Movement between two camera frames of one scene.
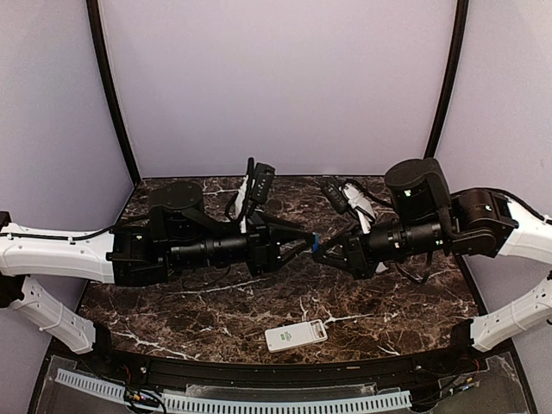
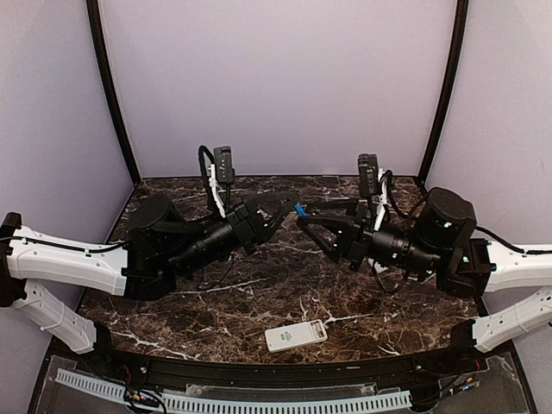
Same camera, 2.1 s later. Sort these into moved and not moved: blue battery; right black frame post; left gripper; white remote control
Moved: blue battery; left gripper
Not moved: right black frame post; white remote control
